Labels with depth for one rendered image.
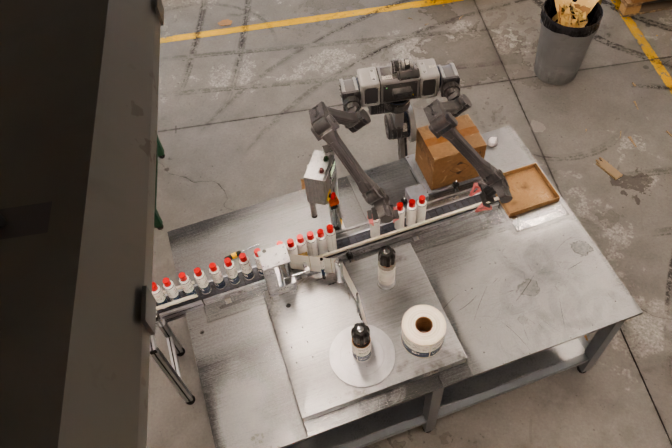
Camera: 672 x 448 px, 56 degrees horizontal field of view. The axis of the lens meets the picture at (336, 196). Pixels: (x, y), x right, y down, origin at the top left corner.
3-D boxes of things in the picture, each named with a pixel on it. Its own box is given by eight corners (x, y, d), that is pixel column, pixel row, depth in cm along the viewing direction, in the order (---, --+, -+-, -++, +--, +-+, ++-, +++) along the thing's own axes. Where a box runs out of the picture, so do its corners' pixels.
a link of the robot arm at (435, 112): (435, 95, 272) (416, 108, 277) (451, 122, 271) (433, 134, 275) (465, 93, 311) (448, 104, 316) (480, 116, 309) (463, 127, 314)
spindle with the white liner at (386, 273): (381, 292, 314) (381, 261, 290) (374, 277, 319) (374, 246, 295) (398, 286, 315) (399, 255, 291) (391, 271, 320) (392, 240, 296)
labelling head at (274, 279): (270, 297, 315) (262, 271, 295) (264, 275, 323) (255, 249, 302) (297, 288, 317) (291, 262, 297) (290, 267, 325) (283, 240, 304)
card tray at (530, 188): (509, 217, 341) (510, 213, 338) (486, 182, 356) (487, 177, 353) (558, 201, 346) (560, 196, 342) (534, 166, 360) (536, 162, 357)
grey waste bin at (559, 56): (538, 93, 508) (555, 31, 458) (521, 57, 533) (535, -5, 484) (590, 85, 510) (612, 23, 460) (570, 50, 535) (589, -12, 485)
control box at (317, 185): (307, 202, 299) (303, 177, 284) (317, 174, 308) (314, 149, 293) (327, 206, 297) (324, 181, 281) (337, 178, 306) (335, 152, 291)
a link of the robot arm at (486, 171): (447, 109, 275) (428, 123, 280) (448, 116, 270) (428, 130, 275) (504, 171, 292) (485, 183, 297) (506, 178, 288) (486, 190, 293)
